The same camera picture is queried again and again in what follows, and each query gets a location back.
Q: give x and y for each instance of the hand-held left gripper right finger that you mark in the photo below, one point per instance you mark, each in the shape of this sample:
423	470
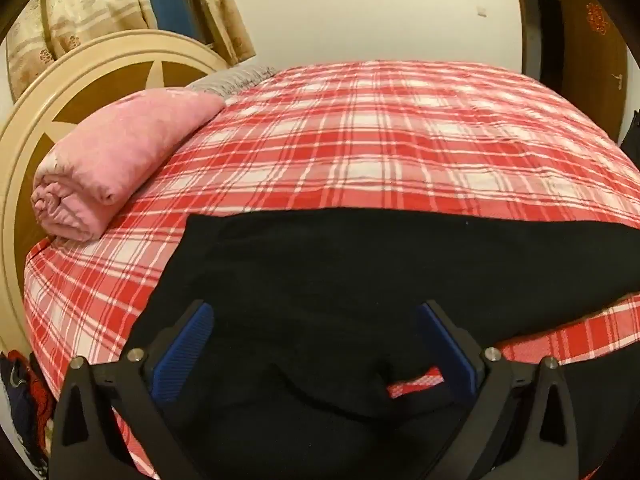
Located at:
445	350

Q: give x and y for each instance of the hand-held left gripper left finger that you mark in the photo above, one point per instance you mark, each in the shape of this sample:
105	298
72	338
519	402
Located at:
182	345

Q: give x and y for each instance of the black pants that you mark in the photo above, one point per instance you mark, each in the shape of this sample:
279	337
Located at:
310	270

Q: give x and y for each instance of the pile of dark clothes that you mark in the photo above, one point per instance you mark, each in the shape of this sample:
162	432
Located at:
22	400

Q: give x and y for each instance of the folded pink blanket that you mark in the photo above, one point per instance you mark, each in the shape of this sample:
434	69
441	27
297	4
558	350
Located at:
125	140

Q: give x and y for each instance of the red plaid bed sheet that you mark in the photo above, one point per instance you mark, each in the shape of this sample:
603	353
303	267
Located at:
375	135

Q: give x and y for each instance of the cream and brown headboard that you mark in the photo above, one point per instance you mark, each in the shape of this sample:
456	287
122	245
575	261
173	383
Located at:
30	125

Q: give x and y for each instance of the grey pillow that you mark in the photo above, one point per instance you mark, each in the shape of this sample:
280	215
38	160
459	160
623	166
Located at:
230	80

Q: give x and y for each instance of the black bag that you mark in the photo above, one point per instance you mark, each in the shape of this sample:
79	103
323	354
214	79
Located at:
632	137

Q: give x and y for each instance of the brown wooden door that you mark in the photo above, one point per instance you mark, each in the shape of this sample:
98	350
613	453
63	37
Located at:
590	70

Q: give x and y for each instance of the narrow beige patterned curtain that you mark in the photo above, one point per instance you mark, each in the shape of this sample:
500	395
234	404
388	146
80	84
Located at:
222	15

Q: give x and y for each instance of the wide beige patterned curtain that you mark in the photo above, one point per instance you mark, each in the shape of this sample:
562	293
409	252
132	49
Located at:
75	10

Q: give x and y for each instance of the red door decoration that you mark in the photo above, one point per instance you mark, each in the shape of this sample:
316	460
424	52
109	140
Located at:
596	18

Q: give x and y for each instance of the dark wooden door frame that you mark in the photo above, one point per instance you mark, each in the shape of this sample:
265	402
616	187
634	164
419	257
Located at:
530	25

